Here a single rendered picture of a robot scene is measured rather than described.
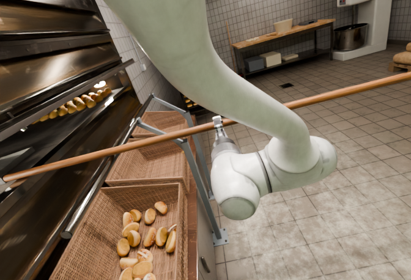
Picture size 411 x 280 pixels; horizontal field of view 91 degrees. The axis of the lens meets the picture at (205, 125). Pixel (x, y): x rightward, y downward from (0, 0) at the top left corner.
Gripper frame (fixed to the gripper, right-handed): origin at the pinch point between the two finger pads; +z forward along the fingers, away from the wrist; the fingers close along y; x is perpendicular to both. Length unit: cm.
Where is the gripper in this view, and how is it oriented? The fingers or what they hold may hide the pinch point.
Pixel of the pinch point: (218, 125)
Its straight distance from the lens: 79.2
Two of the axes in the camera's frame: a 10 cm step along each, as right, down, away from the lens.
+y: 2.6, 8.6, 4.3
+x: 9.7, -2.5, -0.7
